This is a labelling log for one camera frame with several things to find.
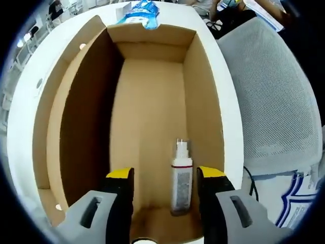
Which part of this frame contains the white blue printed board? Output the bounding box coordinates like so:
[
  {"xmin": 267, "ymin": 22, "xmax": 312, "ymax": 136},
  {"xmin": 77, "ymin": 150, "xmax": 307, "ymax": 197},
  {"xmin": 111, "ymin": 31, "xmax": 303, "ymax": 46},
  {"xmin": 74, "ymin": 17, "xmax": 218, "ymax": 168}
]
[{"xmin": 243, "ymin": 166, "xmax": 322, "ymax": 229}]

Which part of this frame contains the grey mesh office chair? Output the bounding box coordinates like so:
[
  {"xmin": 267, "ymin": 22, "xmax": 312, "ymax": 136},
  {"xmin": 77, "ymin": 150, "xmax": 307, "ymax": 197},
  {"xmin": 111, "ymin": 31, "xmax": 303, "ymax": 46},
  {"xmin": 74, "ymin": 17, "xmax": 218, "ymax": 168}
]
[{"xmin": 217, "ymin": 17, "xmax": 323, "ymax": 176}]

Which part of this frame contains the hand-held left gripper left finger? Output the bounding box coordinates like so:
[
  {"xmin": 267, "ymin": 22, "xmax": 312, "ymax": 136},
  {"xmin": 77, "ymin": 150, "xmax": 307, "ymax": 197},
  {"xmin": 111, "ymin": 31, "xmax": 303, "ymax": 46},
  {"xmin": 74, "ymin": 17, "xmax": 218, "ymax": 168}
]
[{"xmin": 57, "ymin": 167, "xmax": 135, "ymax": 244}]

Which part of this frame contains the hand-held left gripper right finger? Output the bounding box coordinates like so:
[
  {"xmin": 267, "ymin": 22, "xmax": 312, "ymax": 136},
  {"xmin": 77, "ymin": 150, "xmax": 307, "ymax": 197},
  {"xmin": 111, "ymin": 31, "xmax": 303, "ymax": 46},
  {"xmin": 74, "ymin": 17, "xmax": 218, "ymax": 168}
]
[{"xmin": 197, "ymin": 166, "xmax": 295, "ymax": 244}]

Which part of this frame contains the brown cardboard shoe box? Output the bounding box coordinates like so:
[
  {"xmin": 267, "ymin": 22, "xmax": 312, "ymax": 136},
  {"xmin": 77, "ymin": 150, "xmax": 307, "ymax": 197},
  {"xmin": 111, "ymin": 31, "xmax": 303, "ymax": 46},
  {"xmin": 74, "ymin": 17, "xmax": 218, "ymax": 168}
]
[{"xmin": 32, "ymin": 14, "xmax": 225, "ymax": 244}]

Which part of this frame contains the blue soft wet wipes pack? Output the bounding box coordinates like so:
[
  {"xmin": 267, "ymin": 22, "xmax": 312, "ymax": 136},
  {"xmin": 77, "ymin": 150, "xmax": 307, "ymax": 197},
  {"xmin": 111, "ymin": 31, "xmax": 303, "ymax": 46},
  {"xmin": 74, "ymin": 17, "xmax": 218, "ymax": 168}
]
[{"xmin": 119, "ymin": 0, "xmax": 161, "ymax": 29}]

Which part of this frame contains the small white box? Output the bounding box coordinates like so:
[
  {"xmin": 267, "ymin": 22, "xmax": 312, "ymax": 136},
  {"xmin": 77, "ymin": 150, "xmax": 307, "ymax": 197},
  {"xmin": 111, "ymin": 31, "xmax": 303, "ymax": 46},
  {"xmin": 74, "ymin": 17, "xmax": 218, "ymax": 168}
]
[{"xmin": 116, "ymin": 3, "xmax": 133, "ymax": 22}]

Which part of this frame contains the white spray bottle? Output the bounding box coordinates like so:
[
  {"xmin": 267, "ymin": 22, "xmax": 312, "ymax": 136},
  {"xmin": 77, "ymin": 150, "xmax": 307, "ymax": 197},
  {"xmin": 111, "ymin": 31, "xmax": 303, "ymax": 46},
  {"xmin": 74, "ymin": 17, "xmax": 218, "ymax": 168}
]
[{"xmin": 170, "ymin": 138, "xmax": 194, "ymax": 217}]

